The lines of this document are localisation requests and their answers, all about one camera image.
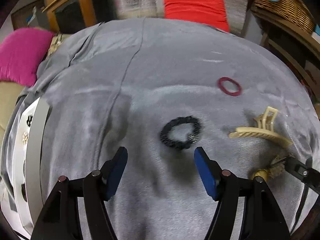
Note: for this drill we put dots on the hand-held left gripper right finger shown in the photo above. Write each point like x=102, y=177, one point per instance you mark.
x=205, y=172

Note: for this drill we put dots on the red cushion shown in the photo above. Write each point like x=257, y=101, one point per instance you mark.
x=195, y=6

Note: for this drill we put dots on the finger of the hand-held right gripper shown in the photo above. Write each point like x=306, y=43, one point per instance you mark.
x=300, y=171

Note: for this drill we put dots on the wooden glass-door cabinet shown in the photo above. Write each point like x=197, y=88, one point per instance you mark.
x=85, y=2

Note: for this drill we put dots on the magenta pillow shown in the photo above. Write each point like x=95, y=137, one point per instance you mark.
x=20, y=55

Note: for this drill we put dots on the black scrunchie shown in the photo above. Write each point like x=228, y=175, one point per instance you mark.
x=166, y=136

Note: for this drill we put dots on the cream hair claw clip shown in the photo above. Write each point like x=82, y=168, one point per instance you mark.
x=260, y=133

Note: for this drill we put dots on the gold pearl brooch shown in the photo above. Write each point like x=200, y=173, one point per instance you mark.
x=260, y=173

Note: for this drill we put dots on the beige patterned cloth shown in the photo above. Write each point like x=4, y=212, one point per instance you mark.
x=56, y=43

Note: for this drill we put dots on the wooden shelf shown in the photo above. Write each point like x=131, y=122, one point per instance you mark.
x=282, y=37

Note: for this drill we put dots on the small gold flower earring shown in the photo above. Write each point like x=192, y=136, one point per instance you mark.
x=25, y=136

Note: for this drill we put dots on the white organizer box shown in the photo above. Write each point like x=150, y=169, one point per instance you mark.
x=37, y=140

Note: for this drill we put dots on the beige leather sofa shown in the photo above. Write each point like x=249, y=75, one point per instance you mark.
x=8, y=100

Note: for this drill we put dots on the wicker basket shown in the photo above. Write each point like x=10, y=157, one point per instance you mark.
x=287, y=7

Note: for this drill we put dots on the grey blanket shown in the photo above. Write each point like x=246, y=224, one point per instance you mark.
x=140, y=85

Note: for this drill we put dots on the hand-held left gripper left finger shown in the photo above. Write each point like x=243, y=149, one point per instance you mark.
x=116, y=172

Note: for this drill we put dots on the small black hair clip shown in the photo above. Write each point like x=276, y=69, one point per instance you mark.
x=30, y=120

